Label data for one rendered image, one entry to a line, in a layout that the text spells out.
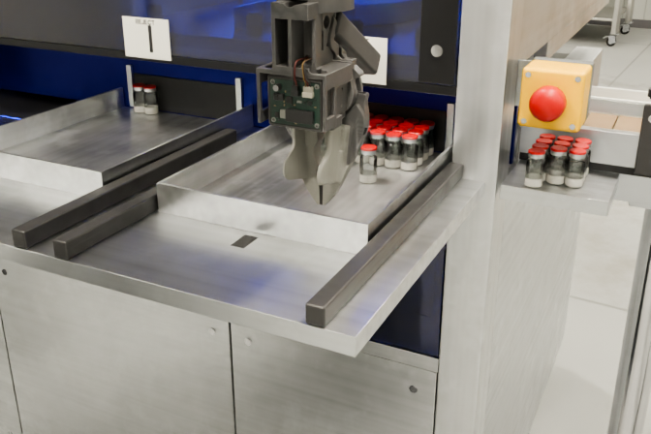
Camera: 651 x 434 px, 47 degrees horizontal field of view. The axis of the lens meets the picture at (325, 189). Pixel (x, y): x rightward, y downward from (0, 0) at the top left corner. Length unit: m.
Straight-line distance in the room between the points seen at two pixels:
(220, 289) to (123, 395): 0.83
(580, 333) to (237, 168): 1.59
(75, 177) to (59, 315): 0.61
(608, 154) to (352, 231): 0.42
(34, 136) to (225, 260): 0.52
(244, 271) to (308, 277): 0.06
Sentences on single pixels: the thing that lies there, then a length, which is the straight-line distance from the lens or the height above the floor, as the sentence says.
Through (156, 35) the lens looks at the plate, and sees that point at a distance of 1.15.
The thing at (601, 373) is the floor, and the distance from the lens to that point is 2.24.
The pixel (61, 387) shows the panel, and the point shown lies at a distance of 1.63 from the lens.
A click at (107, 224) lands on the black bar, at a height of 0.90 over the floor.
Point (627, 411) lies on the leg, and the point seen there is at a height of 0.50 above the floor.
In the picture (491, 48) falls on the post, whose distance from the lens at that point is 0.93.
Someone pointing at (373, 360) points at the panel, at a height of 0.57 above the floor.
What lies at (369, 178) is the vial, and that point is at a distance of 0.94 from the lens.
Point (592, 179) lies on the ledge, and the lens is 1.02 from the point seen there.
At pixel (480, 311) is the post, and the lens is 1.05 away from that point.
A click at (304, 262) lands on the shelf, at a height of 0.88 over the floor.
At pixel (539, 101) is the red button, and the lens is 0.89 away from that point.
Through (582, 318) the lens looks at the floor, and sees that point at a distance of 2.49.
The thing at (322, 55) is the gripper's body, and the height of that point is 1.08.
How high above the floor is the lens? 1.22
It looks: 21 degrees down
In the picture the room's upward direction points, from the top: straight up
